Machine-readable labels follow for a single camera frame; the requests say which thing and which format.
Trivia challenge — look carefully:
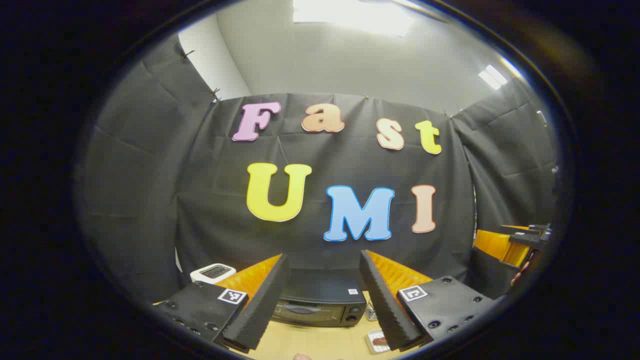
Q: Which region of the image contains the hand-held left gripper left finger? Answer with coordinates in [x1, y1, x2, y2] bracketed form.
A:
[151, 252, 292, 353]

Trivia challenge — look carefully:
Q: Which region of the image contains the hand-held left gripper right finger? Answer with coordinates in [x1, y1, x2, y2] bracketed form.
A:
[358, 249, 497, 352]

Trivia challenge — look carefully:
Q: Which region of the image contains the black electric oven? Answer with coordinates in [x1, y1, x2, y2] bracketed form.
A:
[270, 269, 368, 328]

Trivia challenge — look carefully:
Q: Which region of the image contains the white rectangular tray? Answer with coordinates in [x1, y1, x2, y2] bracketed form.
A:
[364, 329, 392, 355]

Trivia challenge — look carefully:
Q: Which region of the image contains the white toaster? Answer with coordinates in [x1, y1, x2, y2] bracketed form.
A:
[190, 263, 237, 286]

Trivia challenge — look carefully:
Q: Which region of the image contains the black backdrop cloth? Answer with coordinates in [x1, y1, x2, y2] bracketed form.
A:
[75, 34, 558, 306]

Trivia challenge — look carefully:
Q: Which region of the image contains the small ceiling light panel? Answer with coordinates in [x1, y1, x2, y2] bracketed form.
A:
[477, 64, 509, 91]

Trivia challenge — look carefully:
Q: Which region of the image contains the large ceiling light panel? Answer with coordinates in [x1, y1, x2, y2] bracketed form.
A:
[292, 0, 417, 37]

